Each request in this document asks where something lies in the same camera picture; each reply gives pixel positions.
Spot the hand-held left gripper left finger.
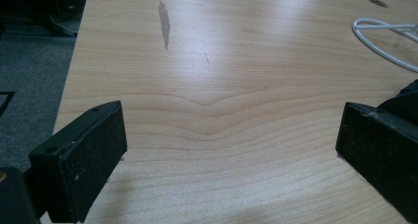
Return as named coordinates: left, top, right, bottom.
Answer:
left=23, top=101, right=128, bottom=224

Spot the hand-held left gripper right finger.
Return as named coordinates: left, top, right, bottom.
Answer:
left=335, top=101, right=418, bottom=224

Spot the round grey table hole cover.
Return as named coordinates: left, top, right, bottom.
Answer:
left=366, top=0, right=389, bottom=9

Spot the white wire rack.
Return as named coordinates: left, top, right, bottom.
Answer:
left=352, top=18, right=418, bottom=74

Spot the black stand leg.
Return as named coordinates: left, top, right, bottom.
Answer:
left=0, top=0, right=91, bottom=38

